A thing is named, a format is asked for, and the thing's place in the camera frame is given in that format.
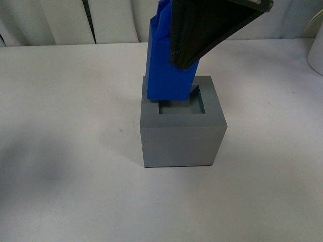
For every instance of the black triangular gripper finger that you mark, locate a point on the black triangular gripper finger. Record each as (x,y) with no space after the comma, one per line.
(198,26)

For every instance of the blue rectangular part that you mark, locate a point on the blue rectangular part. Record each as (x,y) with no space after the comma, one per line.
(163,80)

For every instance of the gray square base block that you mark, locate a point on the gray square base block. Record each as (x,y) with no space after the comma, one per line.
(182,133)

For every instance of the green plant leaves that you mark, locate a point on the green plant leaves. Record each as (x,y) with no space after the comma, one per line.
(316,17)

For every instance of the white plant pot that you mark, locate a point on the white plant pot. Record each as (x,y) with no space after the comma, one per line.
(314,58)

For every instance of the white pleated curtain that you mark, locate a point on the white pleated curtain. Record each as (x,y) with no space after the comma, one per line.
(37,23)

